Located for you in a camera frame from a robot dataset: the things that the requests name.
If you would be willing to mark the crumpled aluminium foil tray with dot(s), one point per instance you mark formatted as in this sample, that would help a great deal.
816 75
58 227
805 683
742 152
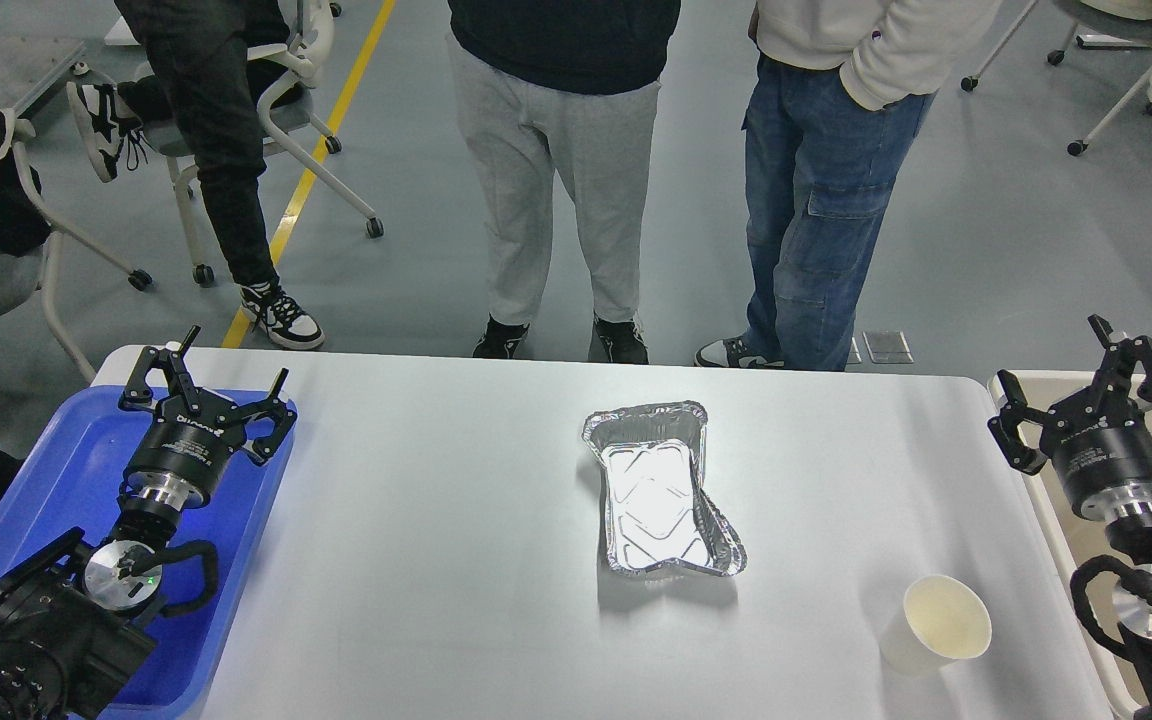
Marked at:
656 514

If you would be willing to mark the blue plastic tray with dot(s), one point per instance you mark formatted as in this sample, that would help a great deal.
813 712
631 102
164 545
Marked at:
71 480

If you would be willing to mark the beige plastic bin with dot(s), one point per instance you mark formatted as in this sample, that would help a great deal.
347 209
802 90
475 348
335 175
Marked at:
1071 539

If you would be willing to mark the person in grey sweatpants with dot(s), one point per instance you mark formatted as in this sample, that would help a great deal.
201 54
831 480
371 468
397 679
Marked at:
561 92

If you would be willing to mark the person in blue jeans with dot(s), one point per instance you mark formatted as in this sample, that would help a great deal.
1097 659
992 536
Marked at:
842 89

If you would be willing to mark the grey chair at left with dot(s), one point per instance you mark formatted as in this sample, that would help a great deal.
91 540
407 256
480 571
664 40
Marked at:
17 133

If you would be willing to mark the white paper cup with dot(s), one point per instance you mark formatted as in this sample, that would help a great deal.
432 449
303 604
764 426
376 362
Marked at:
940 620

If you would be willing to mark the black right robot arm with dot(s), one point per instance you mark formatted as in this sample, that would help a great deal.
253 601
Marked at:
1112 594

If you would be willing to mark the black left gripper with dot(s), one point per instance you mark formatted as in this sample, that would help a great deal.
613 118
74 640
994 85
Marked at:
185 455

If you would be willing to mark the person in black trousers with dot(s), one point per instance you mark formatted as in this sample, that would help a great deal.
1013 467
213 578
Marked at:
203 82

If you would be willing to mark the chair base at top right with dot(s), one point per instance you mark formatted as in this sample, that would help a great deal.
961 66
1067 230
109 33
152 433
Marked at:
1056 85

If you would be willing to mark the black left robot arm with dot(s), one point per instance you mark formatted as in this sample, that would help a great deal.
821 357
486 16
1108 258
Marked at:
125 540

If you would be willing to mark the grey office chair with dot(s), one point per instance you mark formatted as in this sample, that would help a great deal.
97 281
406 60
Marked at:
284 107

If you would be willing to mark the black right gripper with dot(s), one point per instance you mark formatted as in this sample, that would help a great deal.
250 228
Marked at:
1102 455

